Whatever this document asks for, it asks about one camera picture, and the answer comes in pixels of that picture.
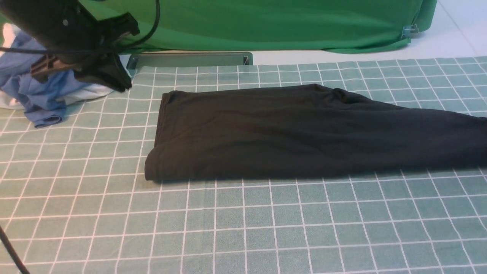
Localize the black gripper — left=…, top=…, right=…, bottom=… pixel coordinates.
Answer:
left=30, top=11, right=140, bottom=92

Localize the dark gray long-sleeved shirt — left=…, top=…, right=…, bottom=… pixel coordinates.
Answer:
left=144, top=84, right=487, bottom=182

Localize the white crumpled garment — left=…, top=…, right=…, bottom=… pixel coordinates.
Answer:
left=0, top=23, right=113, bottom=110

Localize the gray metal tray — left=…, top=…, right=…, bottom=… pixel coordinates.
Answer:
left=126, top=52, right=253, bottom=70

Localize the blue crumpled garment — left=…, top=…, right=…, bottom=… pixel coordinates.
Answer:
left=0, top=52, right=89, bottom=128

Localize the green checkered tablecloth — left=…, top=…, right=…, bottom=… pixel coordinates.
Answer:
left=0, top=57, right=487, bottom=274

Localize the green backdrop cloth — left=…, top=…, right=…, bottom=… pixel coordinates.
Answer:
left=0, top=0, right=438, bottom=54

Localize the metal binder clip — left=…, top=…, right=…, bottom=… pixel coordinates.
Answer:
left=401, top=24, right=420, bottom=39

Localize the black cable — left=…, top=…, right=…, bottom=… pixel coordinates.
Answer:
left=0, top=0, right=161, bottom=274

